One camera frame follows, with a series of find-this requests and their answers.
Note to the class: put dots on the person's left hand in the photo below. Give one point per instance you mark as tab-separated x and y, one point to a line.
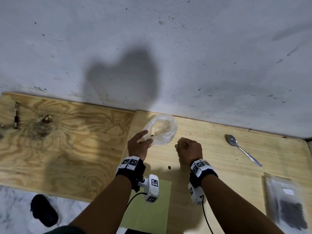
137	148

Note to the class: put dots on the person's right hand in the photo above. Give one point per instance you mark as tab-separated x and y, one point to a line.
191	151

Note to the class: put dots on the coffee beans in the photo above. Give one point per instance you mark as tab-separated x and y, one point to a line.
169	167

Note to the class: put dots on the translucent plastic bowl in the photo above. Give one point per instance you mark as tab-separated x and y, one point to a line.
170	129

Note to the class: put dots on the metal spoon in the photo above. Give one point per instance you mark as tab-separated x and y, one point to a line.
232	140

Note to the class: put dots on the clear zip plastic bag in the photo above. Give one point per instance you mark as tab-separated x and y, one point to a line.
273	187

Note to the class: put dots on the person's right forearm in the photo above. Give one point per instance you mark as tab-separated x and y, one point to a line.
234	209

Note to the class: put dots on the person's left forearm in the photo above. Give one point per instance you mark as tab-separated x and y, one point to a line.
104	209

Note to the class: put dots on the person's dark green shirt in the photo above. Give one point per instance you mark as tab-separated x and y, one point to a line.
65	230

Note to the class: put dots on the black left wristband with markers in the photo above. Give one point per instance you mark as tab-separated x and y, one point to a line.
134	173

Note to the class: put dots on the black wristband with markers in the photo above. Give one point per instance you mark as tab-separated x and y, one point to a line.
200	175
134	173

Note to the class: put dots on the black right wristband with markers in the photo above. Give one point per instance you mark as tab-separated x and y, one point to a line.
200	175

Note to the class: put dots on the yellow-green backing sheet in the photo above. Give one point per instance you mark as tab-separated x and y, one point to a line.
146	212

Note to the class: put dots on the plywood board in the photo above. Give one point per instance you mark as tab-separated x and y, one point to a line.
73	148

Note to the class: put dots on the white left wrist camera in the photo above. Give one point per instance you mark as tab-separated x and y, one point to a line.
151	190

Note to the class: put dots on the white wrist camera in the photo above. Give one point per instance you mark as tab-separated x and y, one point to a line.
151	190
195	194

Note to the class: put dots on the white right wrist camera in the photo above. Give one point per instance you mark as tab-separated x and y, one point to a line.
195	194

